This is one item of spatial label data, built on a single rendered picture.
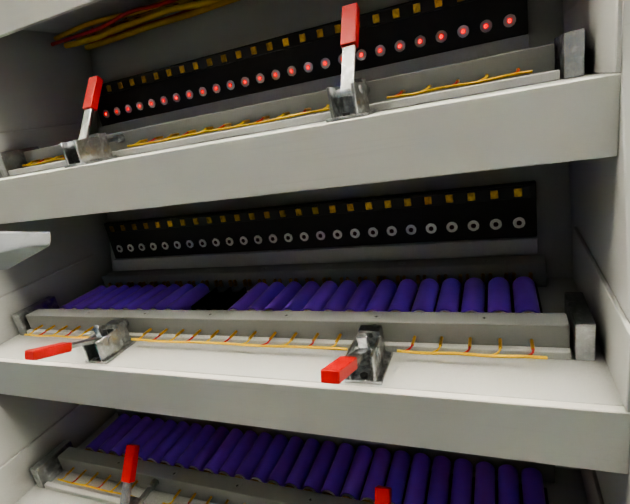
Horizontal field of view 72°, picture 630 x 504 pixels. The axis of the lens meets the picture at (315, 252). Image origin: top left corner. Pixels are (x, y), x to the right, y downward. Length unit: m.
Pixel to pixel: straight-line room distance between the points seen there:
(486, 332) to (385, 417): 0.10
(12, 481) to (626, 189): 0.67
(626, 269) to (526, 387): 0.09
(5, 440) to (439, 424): 0.51
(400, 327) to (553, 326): 0.11
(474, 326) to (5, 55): 0.61
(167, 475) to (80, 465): 0.13
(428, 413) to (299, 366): 0.11
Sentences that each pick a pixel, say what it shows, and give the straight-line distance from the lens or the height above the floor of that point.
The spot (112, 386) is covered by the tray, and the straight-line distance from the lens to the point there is 0.47.
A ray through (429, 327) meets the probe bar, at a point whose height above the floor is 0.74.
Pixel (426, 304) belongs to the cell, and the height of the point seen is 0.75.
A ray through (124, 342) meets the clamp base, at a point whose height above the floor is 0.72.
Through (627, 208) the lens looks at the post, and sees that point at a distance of 0.29.
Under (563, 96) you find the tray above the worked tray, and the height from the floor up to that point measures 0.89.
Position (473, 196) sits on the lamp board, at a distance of 0.45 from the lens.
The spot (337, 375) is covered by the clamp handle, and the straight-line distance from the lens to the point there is 0.26.
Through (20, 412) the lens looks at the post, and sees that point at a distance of 0.67.
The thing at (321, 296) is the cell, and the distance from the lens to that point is 0.43.
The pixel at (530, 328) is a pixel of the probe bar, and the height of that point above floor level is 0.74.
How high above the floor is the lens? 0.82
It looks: 3 degrees down
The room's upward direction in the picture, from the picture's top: 4 degrees counter-clockwise
